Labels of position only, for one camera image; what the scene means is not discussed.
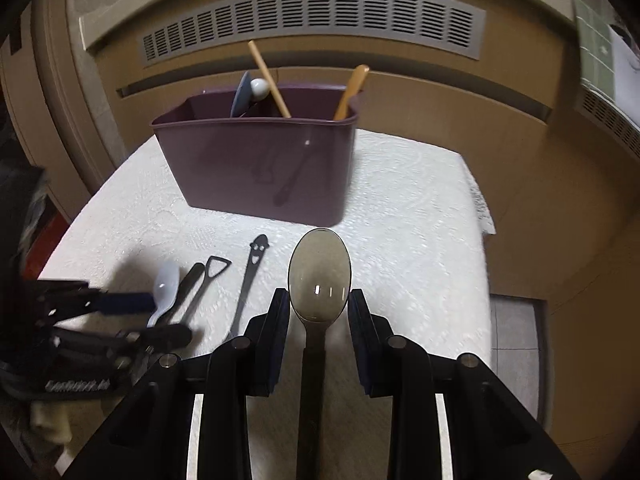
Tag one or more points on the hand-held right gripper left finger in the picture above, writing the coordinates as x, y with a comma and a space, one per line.
277, 340

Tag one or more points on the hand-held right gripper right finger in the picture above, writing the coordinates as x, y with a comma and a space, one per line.
362, 340

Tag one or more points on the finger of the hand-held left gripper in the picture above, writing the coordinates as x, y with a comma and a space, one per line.
165, 335
127, 303

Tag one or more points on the white plastic spoon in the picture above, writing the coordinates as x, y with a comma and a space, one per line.
167, 282

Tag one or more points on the large dark metal spoon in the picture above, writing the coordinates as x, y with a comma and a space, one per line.
319, 275

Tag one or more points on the purple plastic utensil holder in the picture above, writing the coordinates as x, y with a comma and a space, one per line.
260, 170

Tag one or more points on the blue-grey plastic spoon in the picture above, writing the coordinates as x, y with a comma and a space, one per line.
242, 95

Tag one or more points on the black spoon with white ball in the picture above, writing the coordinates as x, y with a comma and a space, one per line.
260, 88

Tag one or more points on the wooden chopstick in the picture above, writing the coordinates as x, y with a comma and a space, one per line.
270, 80

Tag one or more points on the red floor mat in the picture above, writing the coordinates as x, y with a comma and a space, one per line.
50, 245

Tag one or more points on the white lace tablecloth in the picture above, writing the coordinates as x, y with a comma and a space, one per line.
400, 240

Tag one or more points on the long grey vent grille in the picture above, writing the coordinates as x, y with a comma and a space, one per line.
310, 15

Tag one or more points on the short grey vent grille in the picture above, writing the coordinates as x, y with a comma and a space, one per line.
607, 117

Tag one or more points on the green and white towel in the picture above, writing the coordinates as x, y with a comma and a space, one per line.
595, 45

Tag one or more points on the brown door frame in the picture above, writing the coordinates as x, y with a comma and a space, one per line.
55, 110

